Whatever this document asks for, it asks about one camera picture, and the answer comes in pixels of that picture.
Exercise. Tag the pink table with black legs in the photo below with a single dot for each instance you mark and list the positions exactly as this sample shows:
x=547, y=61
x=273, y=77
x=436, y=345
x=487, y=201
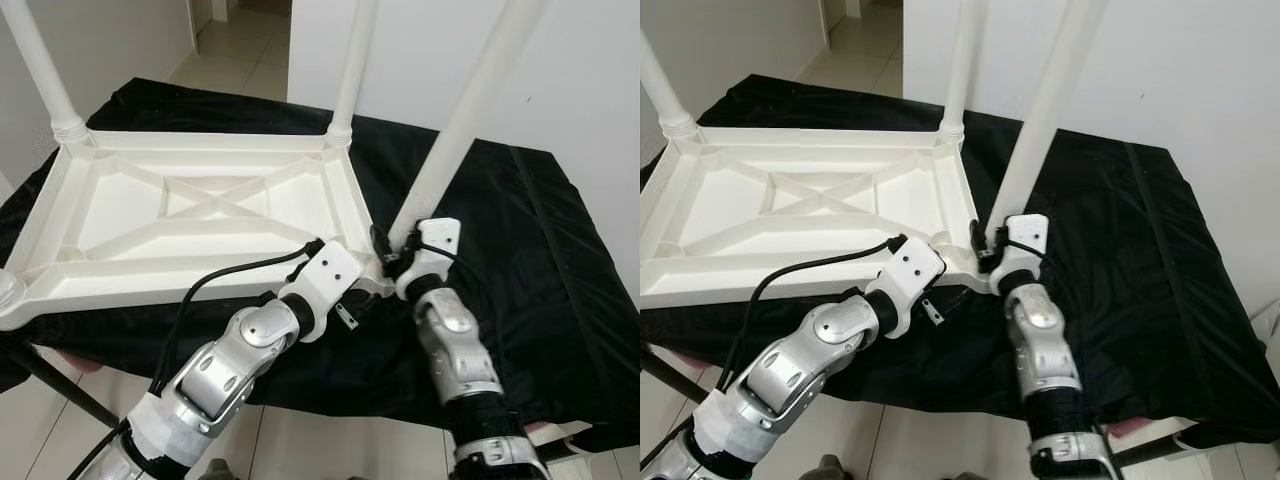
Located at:
x=680, y=378
x=70, y=390

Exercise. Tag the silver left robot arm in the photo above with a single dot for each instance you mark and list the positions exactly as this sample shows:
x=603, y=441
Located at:
x=810, y=355
x=230, y=360

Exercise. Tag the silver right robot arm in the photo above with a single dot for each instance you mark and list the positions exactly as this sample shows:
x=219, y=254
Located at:
x=455, y=345
x=1045, y=340

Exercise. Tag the grey left robot foot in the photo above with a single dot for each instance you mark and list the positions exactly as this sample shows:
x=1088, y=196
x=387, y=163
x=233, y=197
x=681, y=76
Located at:
x=218, y=472
x=832, y=470

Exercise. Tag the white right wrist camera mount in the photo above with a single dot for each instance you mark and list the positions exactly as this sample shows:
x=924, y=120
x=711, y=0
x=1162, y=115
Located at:
x=440, y=235
x=1030, y=232

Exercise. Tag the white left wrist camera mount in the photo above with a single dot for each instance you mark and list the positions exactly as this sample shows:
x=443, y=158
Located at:
x=915, y=265
x=330, y=270

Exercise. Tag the white plastic table leg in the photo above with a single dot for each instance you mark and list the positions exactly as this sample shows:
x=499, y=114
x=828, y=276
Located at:
x=470, y=100
x=352, y=70
x=665, y=95
x=962, y=70
x=1050, y=100
x=8, y=290
x=40, y=60

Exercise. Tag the black table cloth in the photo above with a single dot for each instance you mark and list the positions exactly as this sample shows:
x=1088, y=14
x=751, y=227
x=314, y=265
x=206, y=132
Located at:
x=1180, y=300
x=570, y=300

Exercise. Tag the white plastic children table top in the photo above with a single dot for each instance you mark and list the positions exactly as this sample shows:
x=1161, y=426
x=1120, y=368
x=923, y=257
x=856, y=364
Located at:
x=720, y=215
x=100, y=215

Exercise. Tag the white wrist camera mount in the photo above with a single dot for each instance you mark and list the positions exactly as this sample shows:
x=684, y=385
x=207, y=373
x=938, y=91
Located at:
x=330, y=270
x=915, y=265
x=1030, y=232
x=440, y=235

